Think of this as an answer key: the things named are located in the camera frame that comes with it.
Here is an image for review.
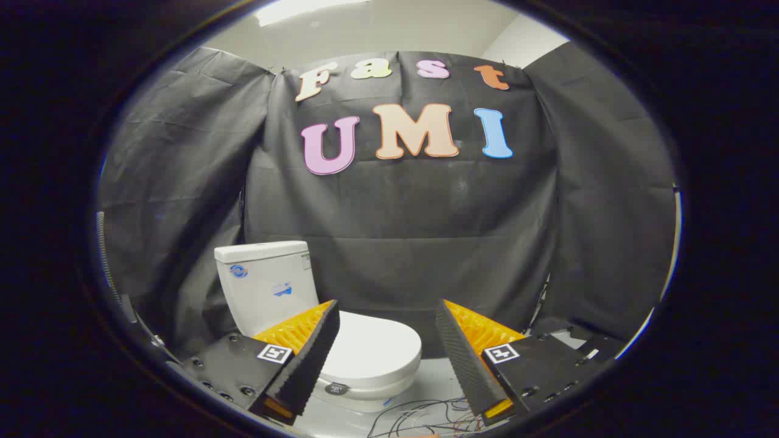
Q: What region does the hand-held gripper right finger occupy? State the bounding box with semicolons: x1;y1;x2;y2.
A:
435;299;615;426

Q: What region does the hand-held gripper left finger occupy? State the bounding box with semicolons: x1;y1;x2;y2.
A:
167;299;341;426

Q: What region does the white toilet lid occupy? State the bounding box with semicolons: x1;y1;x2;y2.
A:
318;310;422;383

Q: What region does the white toilet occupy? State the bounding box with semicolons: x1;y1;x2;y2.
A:
214;241;422;414

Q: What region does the black backdrop cloth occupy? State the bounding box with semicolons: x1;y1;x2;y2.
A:
97;41;677;366

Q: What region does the ceiling light panel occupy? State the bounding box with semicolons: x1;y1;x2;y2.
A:
254;0;369;26

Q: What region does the tangle of floor cables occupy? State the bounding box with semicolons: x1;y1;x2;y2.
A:
365;397;487;438

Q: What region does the grey ribbed hose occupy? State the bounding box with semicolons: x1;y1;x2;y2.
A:
96;212;122;305

